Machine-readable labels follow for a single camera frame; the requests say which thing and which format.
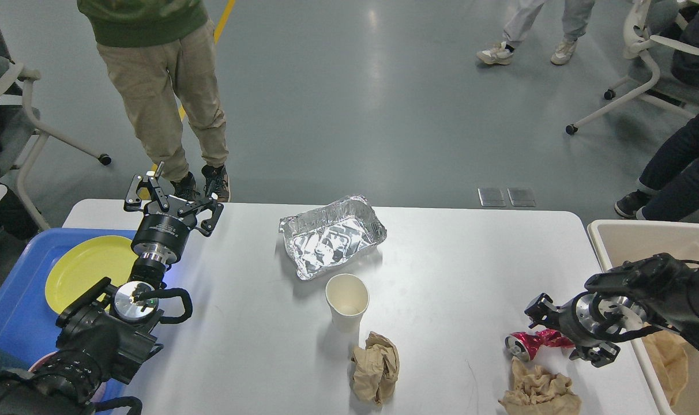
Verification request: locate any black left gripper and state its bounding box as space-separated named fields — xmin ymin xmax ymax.
xmin=123 ymin=162 xmax=223 ymax=266

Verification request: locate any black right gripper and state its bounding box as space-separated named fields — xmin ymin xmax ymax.
xmin=524 ymin=293 xmax=630 ymax=368

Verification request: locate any crushed red can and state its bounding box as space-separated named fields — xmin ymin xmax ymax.
xmin=504 ymin=329 xmax=574 ymax=361

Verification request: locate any brown paper wad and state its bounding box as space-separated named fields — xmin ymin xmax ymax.
xmin=499 ymin=357 xmax=582 ymax=414

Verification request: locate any large brown paper bag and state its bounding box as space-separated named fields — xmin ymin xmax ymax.
xmin=642 ymin=331 xmax=689 ymax=406

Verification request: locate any yellow plate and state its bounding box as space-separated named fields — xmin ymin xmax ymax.
xmin=44 ymin=235 xmax=137 ymax=314

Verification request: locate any aluminium foil tray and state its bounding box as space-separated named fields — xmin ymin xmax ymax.
xmin=279 ymin=194 xmax=387 ymax=281

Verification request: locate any pink mug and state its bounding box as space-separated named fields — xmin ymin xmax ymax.
xmin=29 ymin=349 xmax=111 ymax=404

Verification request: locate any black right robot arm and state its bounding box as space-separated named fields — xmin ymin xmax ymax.
xmin=524 ymin=253 xmax=699 ymax=367

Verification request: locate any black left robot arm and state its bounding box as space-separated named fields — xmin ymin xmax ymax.
xmin=0 ymin=171 xmax=223 ymax=414

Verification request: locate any white plastic bin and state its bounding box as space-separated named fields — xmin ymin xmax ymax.
xmin=588 ymin=220 xmax=699 ymax=414

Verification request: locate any floor outlet plate right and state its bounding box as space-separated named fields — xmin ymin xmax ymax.
xmin=507 ymin=187 xmax=536 ymax=208

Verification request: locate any floor outlet plate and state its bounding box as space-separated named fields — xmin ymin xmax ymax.
xmin=477 ymin=187 xmax=507 ymax=208
xmin=507 ymin=187 xmax=536 ymax=208

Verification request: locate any floor outlet plate left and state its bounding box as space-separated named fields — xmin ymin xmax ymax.
xmin=477 ymin=187 xmax=507 ymax=208

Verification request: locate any person in khaki trousers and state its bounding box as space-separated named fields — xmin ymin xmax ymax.
xmin=76 ymin=1 xmax=231 ymax=202

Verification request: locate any blue plastic tray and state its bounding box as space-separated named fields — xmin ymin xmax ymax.
xmin=0 ymin=228 xmax=161 ymax=414

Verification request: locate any white paper cup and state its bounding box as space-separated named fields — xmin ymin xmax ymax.
xmin=324 ymin=273 xmax=370 ymax=333

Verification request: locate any grey office chair left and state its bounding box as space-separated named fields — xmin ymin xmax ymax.
xmin=0 ymin=56 xmax=112 ymax=231

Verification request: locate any crumpled brown paper ball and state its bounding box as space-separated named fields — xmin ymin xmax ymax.
xmin=351 ymin=331 xmax=400 ymax=406

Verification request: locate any person in grey sweatpants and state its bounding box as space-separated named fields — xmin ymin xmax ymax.
xmin=476 ymin=0 xmax=596 ymax=66

